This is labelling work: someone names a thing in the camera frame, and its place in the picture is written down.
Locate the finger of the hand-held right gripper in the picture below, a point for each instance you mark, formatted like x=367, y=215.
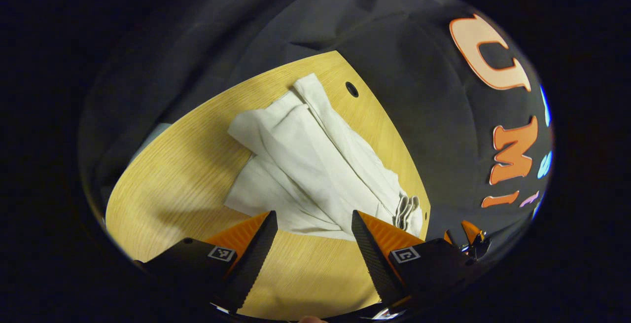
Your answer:
x=471, y=232
x=447, y=237

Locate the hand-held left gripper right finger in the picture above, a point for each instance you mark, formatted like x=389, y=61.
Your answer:
x=377, y=264

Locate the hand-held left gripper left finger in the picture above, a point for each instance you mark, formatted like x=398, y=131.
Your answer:
x=254, y=259

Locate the white jeans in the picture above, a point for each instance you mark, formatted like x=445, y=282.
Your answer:
x=305, y=155

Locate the black backdrop cloth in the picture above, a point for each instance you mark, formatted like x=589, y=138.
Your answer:
x=246, y=27

